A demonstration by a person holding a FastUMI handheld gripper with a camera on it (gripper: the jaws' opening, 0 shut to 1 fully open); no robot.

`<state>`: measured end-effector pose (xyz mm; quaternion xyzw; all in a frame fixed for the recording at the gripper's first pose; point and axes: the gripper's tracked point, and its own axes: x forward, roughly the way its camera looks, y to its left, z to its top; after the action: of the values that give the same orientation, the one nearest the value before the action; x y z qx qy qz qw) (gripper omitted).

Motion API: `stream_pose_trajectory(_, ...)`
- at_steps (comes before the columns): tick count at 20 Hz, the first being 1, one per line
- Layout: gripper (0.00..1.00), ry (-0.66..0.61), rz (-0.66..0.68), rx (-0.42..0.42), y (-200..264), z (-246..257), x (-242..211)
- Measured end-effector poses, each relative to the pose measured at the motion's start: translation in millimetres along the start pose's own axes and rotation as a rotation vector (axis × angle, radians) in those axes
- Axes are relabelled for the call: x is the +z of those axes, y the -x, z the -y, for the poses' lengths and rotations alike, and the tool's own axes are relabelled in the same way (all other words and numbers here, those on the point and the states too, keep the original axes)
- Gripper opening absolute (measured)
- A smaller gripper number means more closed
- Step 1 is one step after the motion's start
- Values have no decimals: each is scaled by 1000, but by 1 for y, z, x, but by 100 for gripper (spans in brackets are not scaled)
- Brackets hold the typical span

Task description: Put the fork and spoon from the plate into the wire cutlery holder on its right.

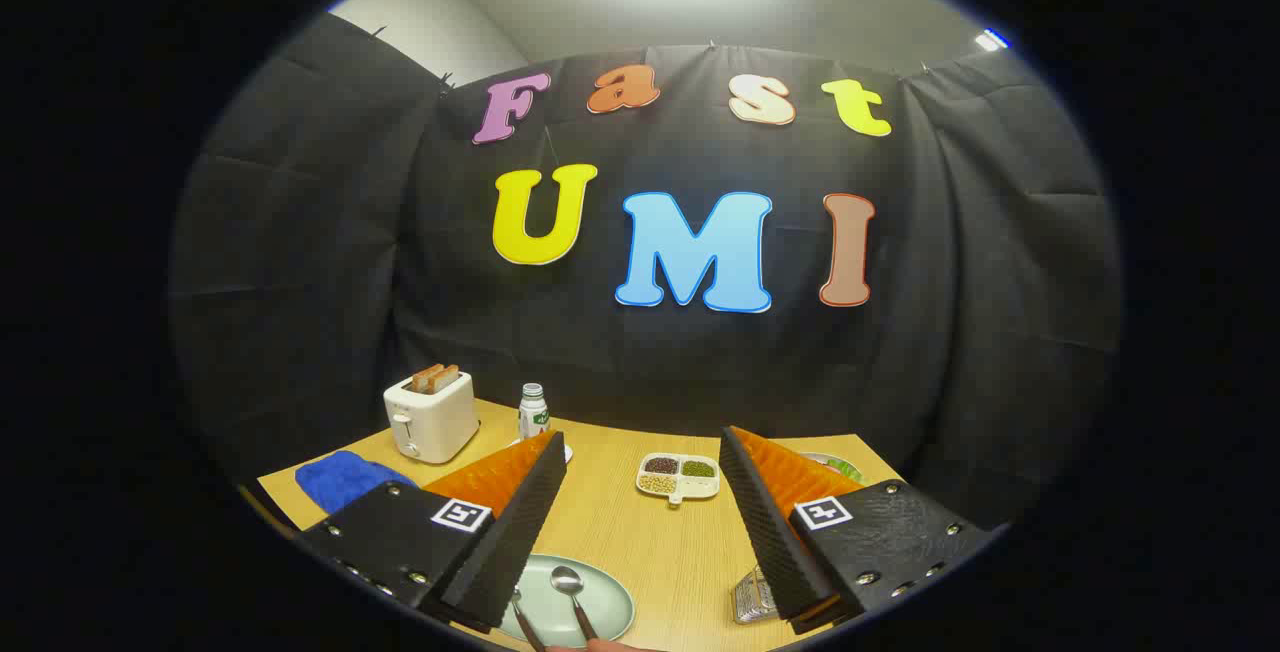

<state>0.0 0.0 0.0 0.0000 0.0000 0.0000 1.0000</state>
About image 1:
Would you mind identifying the pale green plate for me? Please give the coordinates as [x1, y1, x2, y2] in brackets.
[495, 554, 636, 648]

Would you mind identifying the wooden-handled metal fork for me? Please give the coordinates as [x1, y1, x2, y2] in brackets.
[510, 587, 549, 652]

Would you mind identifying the white divided bean dish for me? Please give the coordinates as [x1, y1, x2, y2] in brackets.
[636, 452, 721, 508]

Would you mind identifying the white drink bottle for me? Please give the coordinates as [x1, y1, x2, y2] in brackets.
[518, 382, 551, 441]

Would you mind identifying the blue folded towel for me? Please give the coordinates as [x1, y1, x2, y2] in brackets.
[295, 450, 419, 515]

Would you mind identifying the wooden-handled metal spoon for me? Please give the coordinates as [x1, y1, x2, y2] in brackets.
[550, 565, 601, 643]

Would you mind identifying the plate of sliced food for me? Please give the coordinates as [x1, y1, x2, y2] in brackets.
[800, 451, 864, 485]

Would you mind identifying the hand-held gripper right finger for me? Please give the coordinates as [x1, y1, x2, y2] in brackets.
[718, 425, 1002, 636]

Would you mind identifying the white square coaster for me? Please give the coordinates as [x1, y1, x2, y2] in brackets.
[508, 437, 574, 464]

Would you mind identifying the metal wire cutlery rack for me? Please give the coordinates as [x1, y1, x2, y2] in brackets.
[732, 572, 781, 625]

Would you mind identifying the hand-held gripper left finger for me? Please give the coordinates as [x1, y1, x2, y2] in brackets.
[295, 430, 568, 633]

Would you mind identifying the white toaster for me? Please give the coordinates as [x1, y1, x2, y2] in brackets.
[383, 369, 481, 465]

